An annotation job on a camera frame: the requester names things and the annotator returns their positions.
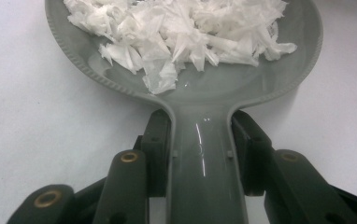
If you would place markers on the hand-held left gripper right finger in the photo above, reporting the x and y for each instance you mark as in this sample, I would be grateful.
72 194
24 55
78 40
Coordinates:
251 155

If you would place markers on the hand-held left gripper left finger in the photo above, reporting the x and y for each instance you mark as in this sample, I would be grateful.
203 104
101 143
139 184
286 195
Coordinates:
156 149

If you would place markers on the grey dustpan with orange lip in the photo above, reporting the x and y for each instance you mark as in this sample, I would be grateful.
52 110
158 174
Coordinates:
204 102

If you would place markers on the pile of white paper scraps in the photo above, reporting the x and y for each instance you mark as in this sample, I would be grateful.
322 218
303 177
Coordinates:
173 34

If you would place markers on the white table cover board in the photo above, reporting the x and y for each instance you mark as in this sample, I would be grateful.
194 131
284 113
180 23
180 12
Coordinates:
27 109

